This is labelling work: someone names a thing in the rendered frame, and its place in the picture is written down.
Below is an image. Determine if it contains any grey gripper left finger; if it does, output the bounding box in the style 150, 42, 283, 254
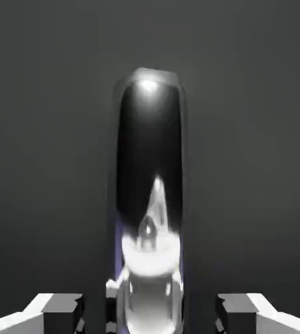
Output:
0, 292, 86, 334

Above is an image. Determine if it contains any shiny dark metal handle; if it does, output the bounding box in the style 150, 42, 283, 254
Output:
104, 67, 188, 334

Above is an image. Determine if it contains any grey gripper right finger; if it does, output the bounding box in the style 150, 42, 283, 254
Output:
214, 292, 300, 334

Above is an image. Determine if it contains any dark grey cabinet door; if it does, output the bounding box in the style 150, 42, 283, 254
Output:
0, 0, 300, 334

